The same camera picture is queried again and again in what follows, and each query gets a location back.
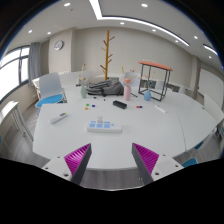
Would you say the white side desk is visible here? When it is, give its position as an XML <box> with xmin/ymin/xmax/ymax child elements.
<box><xmin>0</xmin><ymin>100</ymin><xmax>34</xmax><ymax>148</ymax></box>

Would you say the round wall clock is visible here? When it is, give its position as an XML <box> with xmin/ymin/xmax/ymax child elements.
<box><xmin>54</xmin><ymin>40</ymin><xmax>64</xmax><ymax>50</ymax></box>

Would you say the white blue-seat chair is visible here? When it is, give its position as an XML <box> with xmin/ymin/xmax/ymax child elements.
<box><xmin>35</xmin><ymin>72</ymin><xmax>65</xmax><ymax>109</ymax></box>

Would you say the white remote control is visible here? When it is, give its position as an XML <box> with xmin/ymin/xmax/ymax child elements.
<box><xmin>49</xmin><ymin>112</ymin><xmax>68</xmax><ymax>125</ymax></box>

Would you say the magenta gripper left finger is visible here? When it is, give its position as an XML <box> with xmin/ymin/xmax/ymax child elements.
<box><xmin>64</xmin><ymin>144</ymin><xmax>92</xmax><ymax>185</ymax></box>

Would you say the white power strip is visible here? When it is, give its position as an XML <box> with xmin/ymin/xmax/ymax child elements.
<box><xmin>87</xmin><ymin>121</ymin><xmax>122</xmax><ymax>133</ymax></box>

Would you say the grey curtain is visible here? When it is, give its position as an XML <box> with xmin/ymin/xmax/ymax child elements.
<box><xmin>28</xmin><ymin>42</ymin><xmax>40</xmax><ymax>86</ymax></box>

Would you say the green vase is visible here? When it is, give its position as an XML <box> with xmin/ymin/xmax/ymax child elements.
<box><xmin>80</xmin><ymin>86</ymin><xmax>87</xmax><ymax>99</ymax></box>

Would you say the blue vase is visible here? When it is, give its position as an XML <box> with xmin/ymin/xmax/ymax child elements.
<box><xmin>144</xmin><ymin>90</ymin><xmax>151</xmax><ymax>101</ymax></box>

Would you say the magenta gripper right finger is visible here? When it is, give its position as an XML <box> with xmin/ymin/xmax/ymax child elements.
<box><xmin>132</xmin><ymin>143</ymin><xmax>159</xmax><ymax>185</ymax></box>

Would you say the grey backpack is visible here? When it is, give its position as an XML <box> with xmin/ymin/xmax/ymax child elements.
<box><xmin>87</xmin><ymin>80</ymin><xmax>124</xmax><ymax>97</ymax></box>

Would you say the white marker pen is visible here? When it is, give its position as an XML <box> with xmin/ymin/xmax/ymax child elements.
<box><xmin>155</xmin><ymin>105</ymin><xmax>166</xmax><ymax>113</ymax></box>

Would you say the yellow wooden coat tree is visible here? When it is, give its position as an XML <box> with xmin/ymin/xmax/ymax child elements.
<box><xmin>100</xmin><ymin>29</ymin><xmax>115</xmax><ymax>81</ymax></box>

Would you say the black frame orange-top stand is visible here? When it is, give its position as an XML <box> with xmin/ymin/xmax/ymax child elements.
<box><xmin>138</xmin><ymin>61</ymin><xmax>172</xmax><ymax>101</ymax></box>

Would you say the black rectangular box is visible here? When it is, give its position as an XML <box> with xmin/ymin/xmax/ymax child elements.
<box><xmin>113</xmin><ymin>100</ymin><xmax>127</xmax><ymax>109</ymax></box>

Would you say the white charger plug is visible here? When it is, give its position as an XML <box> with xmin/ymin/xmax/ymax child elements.
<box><xmin>97</xmin><ymin>116</ymin><xmax>103</xmax><ymax>124</ymax></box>

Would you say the pink vase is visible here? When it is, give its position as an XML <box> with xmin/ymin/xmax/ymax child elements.
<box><xmin>124</xmin><ymin>86</ymin><xmax>131</xmax><ymax>101</ymax></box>

